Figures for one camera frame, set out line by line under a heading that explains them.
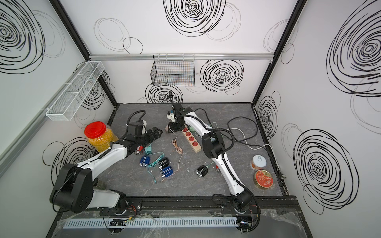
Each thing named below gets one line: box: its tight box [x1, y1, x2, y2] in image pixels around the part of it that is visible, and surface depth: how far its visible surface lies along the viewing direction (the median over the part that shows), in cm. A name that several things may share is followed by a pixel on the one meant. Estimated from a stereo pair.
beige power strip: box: [181, 126, 202, 153], surface depth 98 cm
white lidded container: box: [250, 154, 267, 171], surface depth 86 cm
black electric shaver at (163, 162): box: [158, 157, 170, 169], surface depth 88 cm
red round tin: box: [254, 169, 274, 189], surface depth 81 cm
